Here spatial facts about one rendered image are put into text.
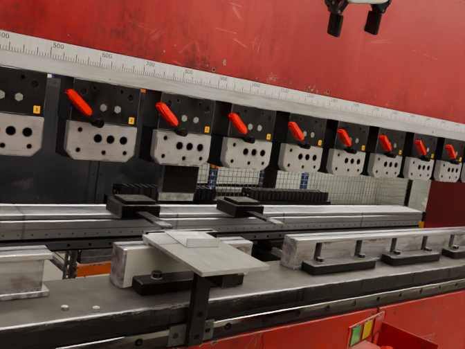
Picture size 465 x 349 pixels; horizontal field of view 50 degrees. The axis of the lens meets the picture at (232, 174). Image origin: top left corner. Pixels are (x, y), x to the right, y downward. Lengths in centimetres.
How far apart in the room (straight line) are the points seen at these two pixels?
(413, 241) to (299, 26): 99
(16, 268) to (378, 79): 116
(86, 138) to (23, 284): 33
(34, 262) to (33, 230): 27
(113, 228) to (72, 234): 12
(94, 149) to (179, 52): 29
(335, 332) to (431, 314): 53
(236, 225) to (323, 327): 44
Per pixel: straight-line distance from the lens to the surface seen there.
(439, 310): 205
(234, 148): 126
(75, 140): 106
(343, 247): 168
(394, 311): 180
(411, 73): 178
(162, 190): 121
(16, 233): 137
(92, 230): 143
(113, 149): 110
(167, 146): 115
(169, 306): 115
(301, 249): 153
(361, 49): 157
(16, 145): 103
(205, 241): 116
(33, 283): 114
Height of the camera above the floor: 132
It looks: 7 degrees down
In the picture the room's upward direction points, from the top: 8 degrees clockwise
